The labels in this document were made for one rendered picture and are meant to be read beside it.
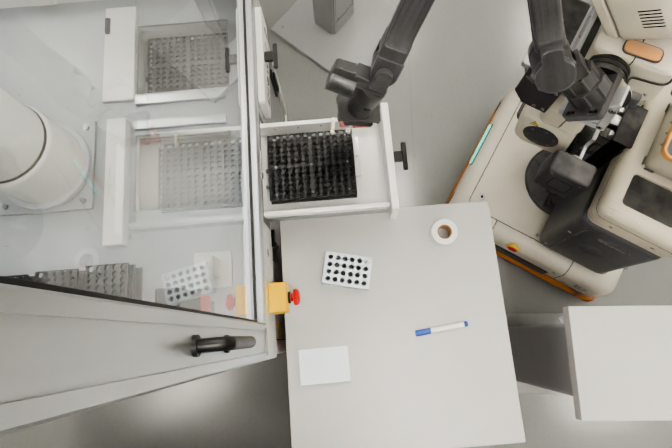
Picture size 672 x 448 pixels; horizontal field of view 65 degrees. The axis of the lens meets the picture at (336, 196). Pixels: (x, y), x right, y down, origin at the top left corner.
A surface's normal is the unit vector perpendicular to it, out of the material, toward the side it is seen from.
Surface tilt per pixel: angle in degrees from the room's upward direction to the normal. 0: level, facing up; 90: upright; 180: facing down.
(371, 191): 0
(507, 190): 0
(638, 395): 0
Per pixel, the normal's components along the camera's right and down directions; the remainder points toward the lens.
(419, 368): -0.03, -0.25
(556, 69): -0.12, 0.74
